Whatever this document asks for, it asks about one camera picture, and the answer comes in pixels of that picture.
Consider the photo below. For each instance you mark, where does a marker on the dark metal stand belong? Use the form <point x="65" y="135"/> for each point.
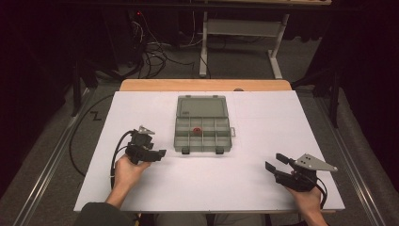
<point x="76" y="91"/>
<point x="335" y="100"/>

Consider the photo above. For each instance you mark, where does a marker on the person's left hand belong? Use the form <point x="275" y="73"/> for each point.
<point x="127" y="175"/>

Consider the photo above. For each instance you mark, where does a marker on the metal floor rail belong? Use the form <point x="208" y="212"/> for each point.
<point x="351" y="163"/>
<point x="47" y="169"/>

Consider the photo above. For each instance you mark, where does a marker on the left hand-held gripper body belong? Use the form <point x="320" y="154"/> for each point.
<point x="138" y="147"/>

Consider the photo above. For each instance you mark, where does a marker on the grey plastic compartment box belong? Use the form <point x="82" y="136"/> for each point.
<point x="202" y="138"/>

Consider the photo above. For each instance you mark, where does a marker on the white-framed desk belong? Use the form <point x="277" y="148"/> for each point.
<point x="241" y="27"/>

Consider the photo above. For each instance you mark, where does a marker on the person's right hand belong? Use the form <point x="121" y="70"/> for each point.
<point x="309" y="202"/>

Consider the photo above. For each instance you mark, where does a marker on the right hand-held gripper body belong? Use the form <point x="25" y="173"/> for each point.
<point x="309" y="162"/>

